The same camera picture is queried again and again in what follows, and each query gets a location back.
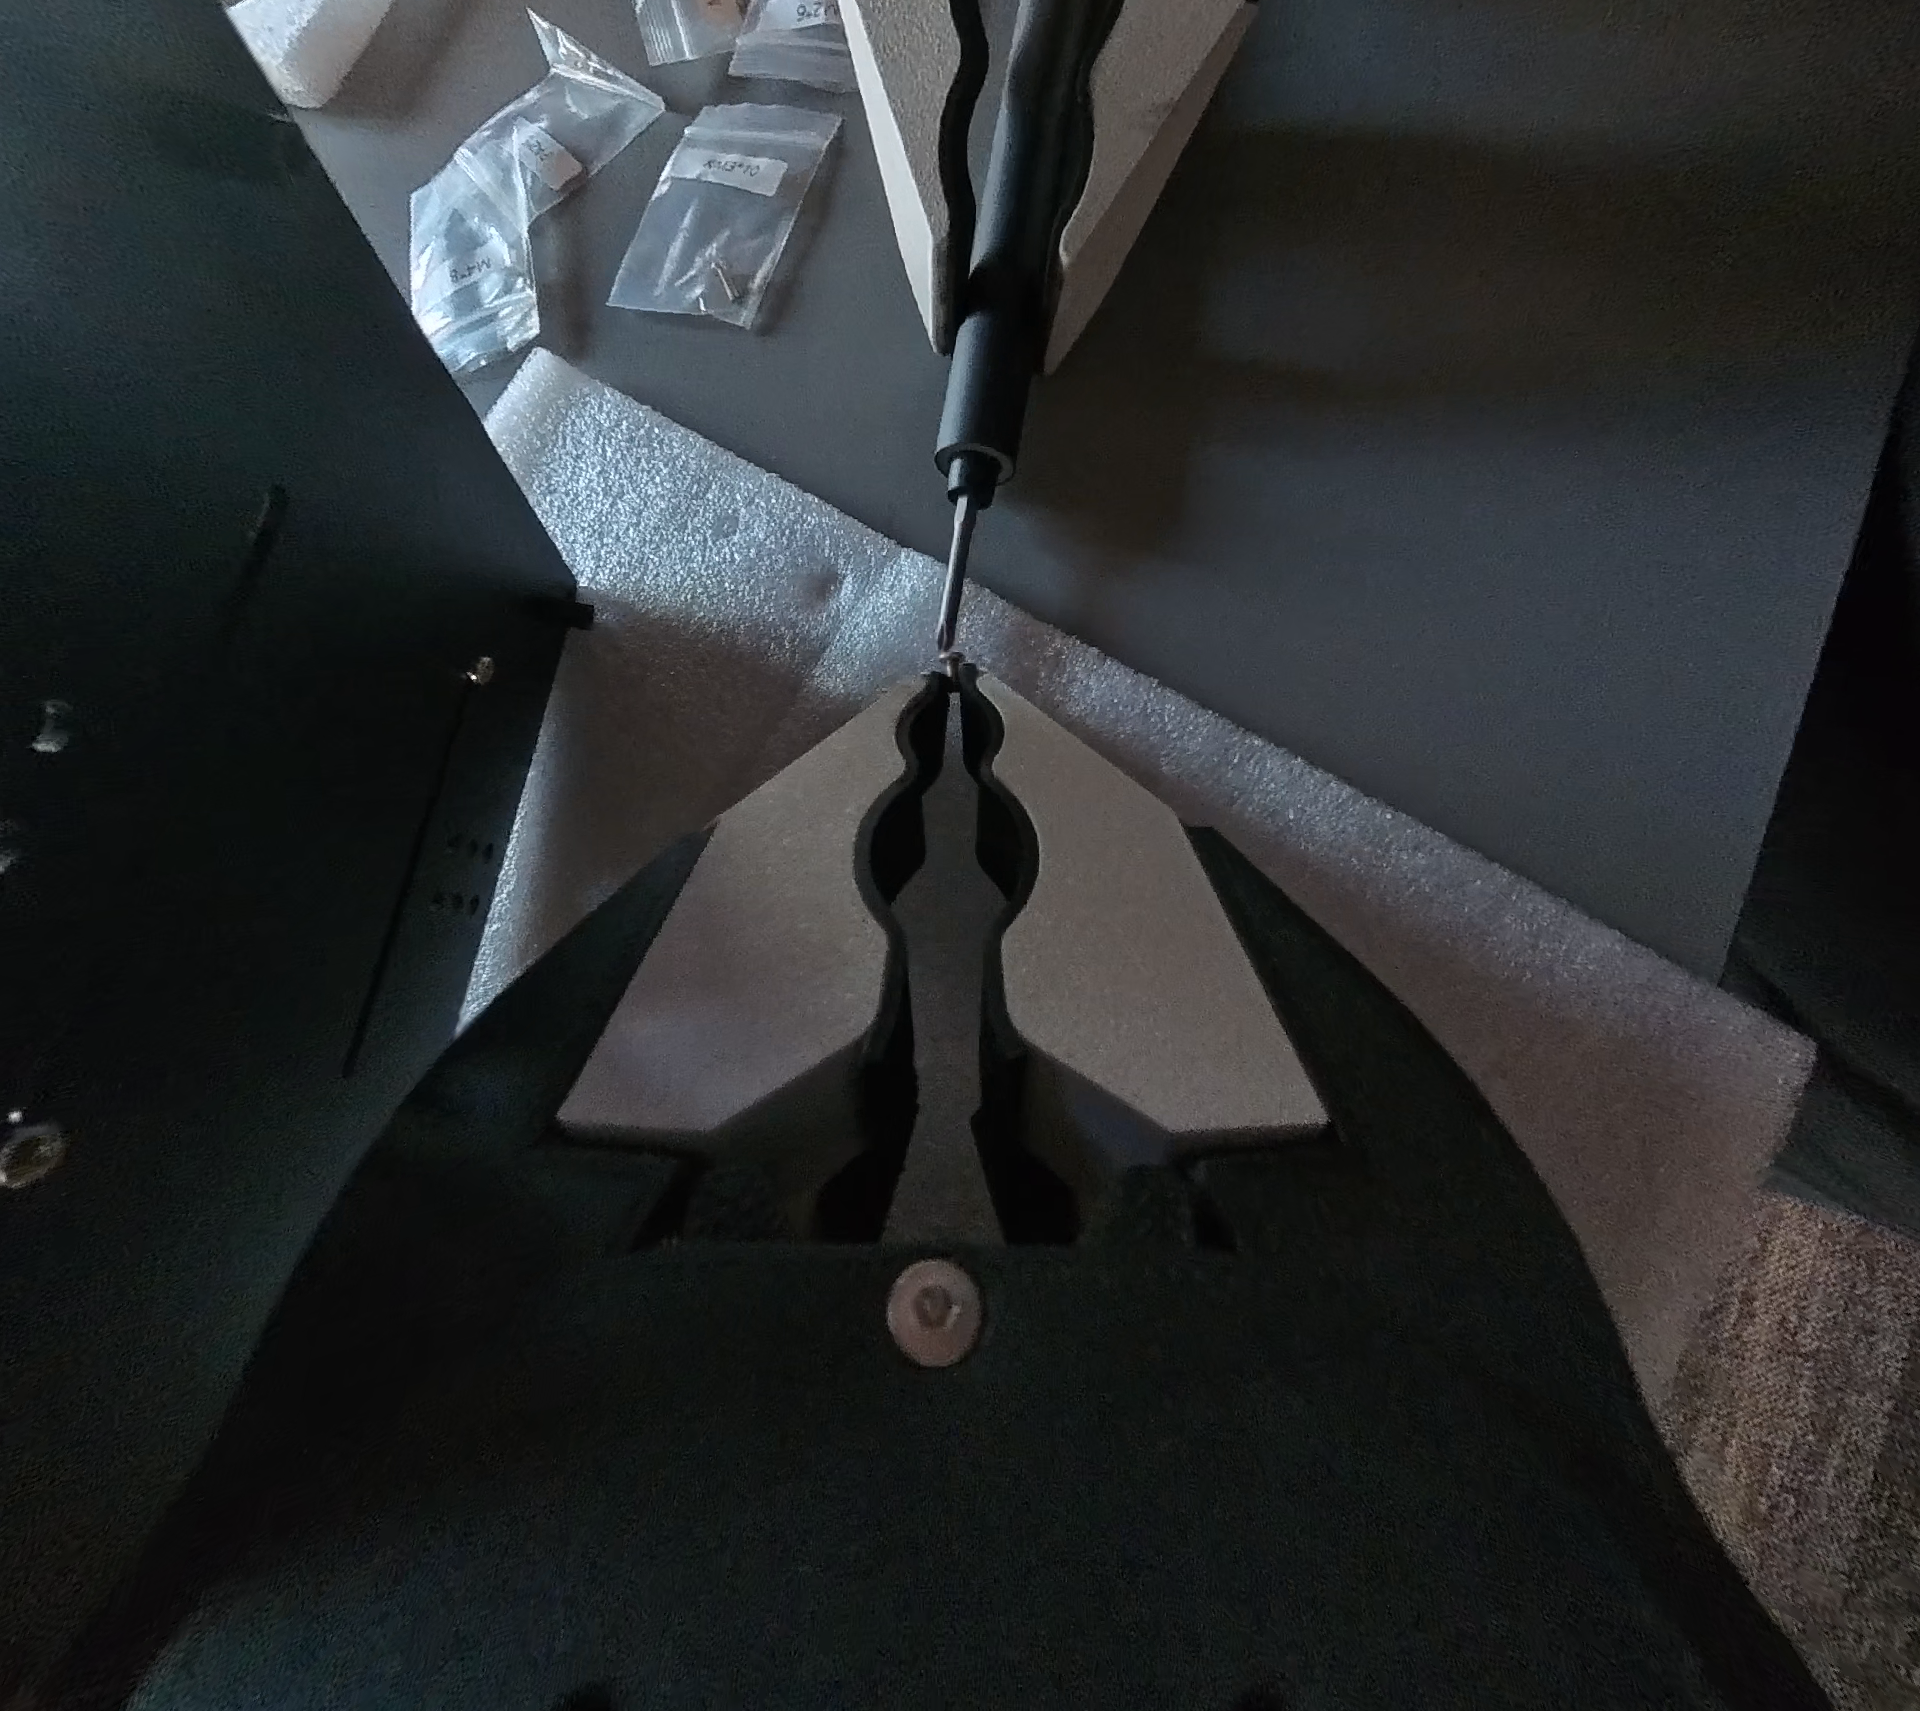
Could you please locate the black screwdriver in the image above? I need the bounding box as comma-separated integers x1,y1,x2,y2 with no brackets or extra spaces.
926,0,1145,673

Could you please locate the pile of clear screw bags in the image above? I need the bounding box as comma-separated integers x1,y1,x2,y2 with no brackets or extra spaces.
408,0,855,379

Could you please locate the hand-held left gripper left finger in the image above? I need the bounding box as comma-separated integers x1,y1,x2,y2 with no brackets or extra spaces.
560,673,941,1244

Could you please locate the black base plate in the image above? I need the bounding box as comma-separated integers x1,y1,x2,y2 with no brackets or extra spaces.
0,0,599,1711

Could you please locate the white foam sheet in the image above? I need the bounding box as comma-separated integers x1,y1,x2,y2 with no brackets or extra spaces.
460,350,1820,1383

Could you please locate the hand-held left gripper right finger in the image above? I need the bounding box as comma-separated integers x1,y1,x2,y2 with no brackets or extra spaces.
948,673,1338,1247

